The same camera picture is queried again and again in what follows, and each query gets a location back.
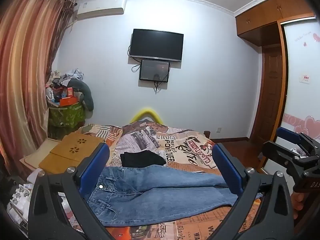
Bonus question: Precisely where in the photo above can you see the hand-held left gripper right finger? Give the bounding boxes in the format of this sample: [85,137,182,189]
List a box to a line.
[212,142,294,240]

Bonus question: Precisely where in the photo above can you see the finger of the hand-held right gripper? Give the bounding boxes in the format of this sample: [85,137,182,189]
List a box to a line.
[276,126,320,158]
[262,141,310,173]

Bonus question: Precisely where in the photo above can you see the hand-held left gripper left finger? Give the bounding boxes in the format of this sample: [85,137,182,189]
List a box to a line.
[27,142,115,240]

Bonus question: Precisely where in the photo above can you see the blue denim pants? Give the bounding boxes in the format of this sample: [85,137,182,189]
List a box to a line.
[84,165,263,228]

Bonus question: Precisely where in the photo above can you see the person's right hand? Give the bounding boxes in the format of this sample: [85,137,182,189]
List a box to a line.
[291,192,306,220]

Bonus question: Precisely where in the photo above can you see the wooden lap table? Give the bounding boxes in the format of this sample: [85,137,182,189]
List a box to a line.
[39,132,106,172]

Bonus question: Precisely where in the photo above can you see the black folded garment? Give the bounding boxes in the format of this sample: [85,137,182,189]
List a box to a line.
[120,151,167,168]

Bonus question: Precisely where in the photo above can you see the newspaper print bed cover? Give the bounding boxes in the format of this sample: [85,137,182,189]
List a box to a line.
[25,121,266,240]

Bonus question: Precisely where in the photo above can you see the beige flat mat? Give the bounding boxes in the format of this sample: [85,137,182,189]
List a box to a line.
[19,138,63,171]

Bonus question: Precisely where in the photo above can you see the orange box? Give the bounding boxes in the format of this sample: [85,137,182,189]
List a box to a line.
[59,96,79,106]

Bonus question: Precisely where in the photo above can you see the yellow foam cushion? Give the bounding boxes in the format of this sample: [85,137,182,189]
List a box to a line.
[130,106,164,125]

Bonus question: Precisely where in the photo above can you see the white heart print wardrobe door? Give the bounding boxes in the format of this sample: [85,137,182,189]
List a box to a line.
[274,17,320,144]

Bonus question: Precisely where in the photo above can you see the pile of clothes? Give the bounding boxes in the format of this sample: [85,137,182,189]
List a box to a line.
[46,67,85,91]

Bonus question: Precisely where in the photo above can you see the small black monitor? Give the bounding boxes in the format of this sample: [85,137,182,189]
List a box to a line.
[139,59,171,83]

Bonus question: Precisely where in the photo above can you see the wooden overhead cabinet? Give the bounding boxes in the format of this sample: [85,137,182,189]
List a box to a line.
[235,0,317,47]

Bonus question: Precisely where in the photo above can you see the striped pink curtain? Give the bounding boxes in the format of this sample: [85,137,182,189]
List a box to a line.
[0,0,76,180]

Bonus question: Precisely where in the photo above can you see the white air conditioner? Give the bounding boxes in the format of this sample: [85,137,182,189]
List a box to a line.
[74,0,127,20]

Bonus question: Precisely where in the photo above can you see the black hanging cable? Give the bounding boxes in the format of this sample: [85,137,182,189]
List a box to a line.
[153,79,168,95]

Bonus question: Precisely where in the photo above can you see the black wall television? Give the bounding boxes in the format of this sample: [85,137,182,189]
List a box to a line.
[129,28,184,63]

